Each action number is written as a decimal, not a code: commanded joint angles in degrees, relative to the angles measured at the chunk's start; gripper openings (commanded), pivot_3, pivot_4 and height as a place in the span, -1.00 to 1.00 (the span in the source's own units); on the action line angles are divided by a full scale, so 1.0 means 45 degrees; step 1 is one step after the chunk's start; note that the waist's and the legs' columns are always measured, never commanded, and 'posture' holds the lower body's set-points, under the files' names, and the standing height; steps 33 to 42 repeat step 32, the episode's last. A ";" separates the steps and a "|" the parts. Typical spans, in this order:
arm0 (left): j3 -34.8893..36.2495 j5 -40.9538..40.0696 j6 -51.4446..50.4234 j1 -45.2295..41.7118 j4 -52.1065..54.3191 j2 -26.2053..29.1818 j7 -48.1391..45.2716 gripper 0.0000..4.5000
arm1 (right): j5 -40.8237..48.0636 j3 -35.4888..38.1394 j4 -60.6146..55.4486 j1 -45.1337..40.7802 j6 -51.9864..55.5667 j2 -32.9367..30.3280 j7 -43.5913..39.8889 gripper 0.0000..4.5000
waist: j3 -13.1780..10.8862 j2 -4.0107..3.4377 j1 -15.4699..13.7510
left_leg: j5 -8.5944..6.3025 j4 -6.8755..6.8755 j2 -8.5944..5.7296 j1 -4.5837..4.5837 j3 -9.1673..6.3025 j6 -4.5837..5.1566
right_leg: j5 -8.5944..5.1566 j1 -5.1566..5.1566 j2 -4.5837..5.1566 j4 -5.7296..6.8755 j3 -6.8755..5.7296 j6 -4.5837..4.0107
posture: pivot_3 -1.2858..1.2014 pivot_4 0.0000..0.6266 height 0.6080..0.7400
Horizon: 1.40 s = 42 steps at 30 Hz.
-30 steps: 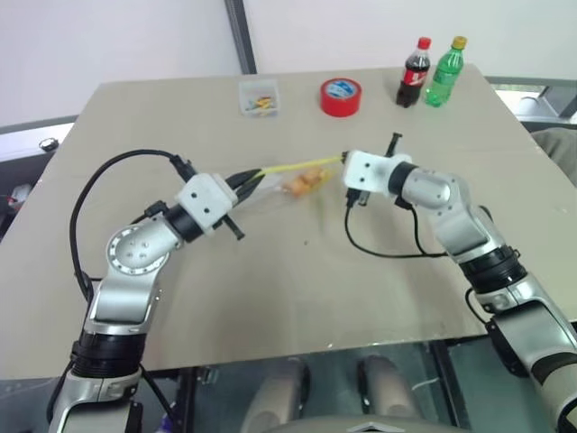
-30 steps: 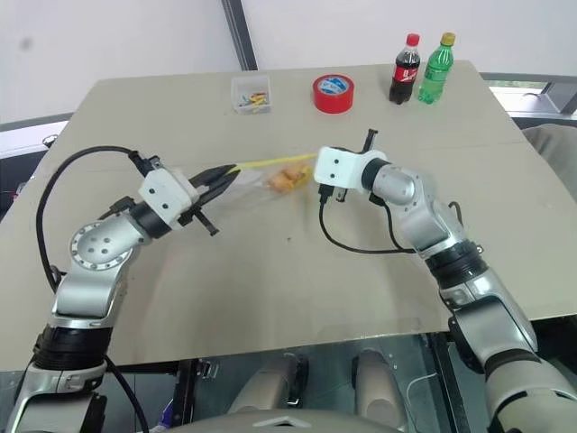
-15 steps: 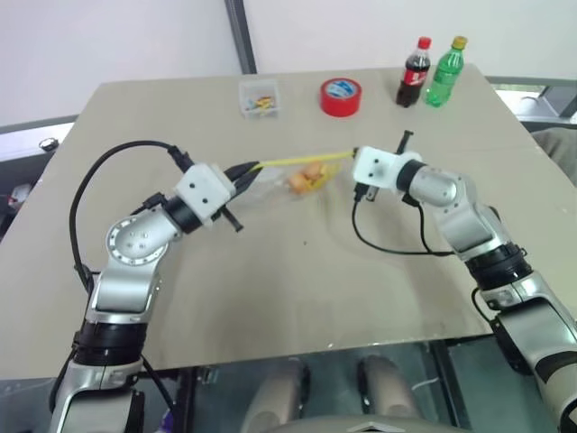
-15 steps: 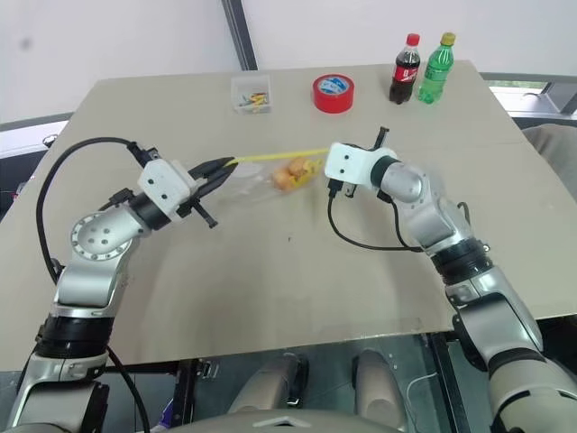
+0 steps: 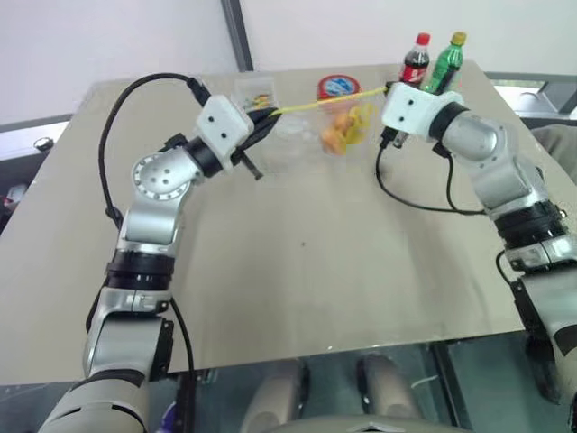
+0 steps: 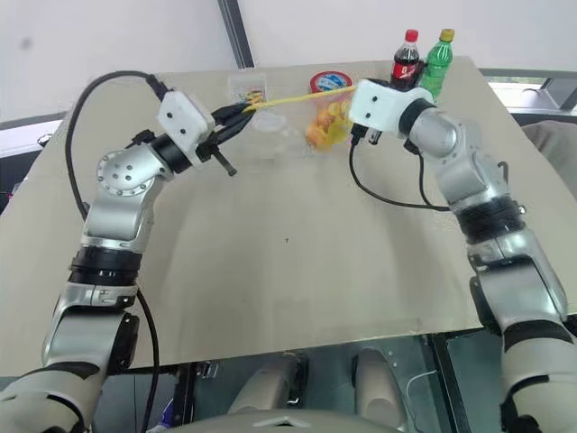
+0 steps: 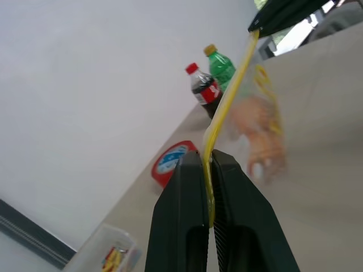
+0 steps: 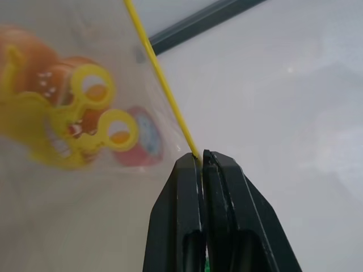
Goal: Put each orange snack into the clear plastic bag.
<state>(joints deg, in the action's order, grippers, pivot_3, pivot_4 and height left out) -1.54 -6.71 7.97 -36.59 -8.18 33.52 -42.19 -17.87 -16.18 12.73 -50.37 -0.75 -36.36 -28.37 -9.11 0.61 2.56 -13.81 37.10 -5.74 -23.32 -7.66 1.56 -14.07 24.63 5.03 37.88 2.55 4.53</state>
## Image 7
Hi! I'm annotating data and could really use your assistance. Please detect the small colourful clips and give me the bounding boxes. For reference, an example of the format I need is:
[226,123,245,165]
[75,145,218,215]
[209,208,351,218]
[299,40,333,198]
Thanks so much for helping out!
[101,245,130,272]

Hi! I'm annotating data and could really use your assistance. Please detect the black vertical wall post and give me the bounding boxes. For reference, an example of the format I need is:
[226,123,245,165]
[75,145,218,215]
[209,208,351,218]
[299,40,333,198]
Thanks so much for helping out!
[0,198,78,270]

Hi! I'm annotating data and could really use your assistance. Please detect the clear plastic box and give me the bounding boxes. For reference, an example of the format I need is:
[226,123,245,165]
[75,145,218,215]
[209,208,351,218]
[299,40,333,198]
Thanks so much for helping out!
[66,223,143,272]

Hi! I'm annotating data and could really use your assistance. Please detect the grey window sill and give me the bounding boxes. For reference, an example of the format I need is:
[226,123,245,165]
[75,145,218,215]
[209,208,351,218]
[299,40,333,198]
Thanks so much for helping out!
[255,0,363,58]

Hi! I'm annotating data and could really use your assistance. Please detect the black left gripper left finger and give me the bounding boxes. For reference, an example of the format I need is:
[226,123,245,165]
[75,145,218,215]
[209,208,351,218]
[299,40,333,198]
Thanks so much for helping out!
[144,150,213,272]

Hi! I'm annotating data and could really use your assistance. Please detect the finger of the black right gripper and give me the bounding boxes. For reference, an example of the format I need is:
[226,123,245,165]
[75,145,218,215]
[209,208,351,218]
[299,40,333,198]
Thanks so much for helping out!
[259,0,327,39]
[247,0,307,31]

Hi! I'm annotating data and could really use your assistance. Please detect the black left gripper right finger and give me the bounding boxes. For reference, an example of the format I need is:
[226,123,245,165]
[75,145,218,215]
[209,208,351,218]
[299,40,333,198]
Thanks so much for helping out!
[210,148,301,272]

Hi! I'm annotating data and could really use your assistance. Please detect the red tape roll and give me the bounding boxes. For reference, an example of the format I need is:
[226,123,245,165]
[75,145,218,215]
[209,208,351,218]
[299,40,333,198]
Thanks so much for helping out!
[150,139,199,189]

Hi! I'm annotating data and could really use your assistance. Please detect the red-capped cola bottle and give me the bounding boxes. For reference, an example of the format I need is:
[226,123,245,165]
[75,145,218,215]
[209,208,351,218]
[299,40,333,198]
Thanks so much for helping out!
[185,62,224,120]

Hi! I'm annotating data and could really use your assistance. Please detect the green yellow-capped soda bottle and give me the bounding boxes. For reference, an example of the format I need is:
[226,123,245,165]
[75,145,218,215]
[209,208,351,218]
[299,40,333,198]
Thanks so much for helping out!
[202,44,237,94]

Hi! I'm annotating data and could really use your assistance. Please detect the orange bread roll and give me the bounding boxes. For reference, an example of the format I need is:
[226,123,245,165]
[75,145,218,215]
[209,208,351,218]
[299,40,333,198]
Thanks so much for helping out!
[231,95,275,138]
[246,124,288,182]

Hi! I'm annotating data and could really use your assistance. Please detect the clear yellow-zip plastic bag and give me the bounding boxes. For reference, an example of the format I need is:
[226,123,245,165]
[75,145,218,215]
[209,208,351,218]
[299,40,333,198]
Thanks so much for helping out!
[202,29,288,229]

